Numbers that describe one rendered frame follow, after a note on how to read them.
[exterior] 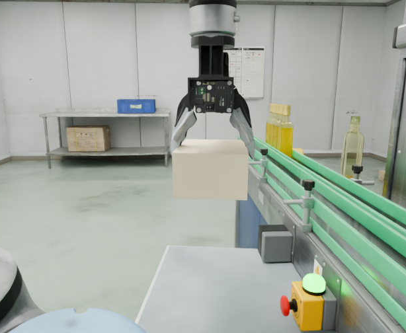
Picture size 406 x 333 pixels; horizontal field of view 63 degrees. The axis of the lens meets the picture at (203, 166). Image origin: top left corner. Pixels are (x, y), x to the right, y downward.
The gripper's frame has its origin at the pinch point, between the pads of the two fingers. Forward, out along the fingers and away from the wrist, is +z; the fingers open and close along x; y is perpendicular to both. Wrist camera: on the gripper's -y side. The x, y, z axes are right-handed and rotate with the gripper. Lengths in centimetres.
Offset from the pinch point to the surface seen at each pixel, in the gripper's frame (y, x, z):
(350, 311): 4.3, 25.2, 27.0
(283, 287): -15.3, 16.6, 35.4
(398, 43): -40, 48, -24
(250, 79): -564, 36, -31
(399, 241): 0.4, 33.9, 14.9
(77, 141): -462, -247, 69
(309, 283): -1.8, 19.2, 25.6
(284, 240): -27.2, 18.4, 28.3
